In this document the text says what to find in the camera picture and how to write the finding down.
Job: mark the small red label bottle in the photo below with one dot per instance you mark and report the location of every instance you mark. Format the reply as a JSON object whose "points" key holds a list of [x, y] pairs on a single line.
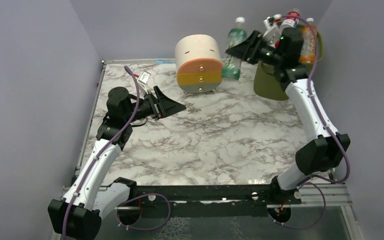
{"points": [[291, 20]]}

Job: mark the cream round drawer cabinet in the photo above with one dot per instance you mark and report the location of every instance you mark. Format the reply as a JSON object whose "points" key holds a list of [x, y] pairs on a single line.
{"points": [[198, 64]]}

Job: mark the red label Nongfu bottle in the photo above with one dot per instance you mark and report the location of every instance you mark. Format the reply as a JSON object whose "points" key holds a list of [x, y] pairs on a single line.
{"points": [[277, 17]]}

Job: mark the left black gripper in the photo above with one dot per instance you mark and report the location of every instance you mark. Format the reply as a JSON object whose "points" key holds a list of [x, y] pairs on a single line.
{"points": [[158, 104]]}

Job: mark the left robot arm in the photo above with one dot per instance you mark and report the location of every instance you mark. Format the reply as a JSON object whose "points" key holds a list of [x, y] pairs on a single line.
{"points": [[81, 210]]}

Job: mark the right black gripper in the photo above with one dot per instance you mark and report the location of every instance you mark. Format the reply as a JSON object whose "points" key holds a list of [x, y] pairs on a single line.
{"points": [[256, 46]]}

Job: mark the green plastic waste bin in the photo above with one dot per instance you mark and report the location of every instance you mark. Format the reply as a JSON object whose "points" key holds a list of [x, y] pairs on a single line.
{"points": [[266, 86]]}

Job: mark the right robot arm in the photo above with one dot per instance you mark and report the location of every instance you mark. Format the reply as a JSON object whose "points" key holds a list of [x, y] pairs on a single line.
{"points": [[326, 147]]}

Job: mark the orange label bottle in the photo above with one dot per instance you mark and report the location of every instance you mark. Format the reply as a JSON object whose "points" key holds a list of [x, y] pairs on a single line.
{"points": [[309, 34]]}

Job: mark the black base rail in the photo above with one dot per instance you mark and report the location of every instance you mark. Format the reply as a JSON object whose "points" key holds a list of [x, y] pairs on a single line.
{"points": [[195, 201]]}

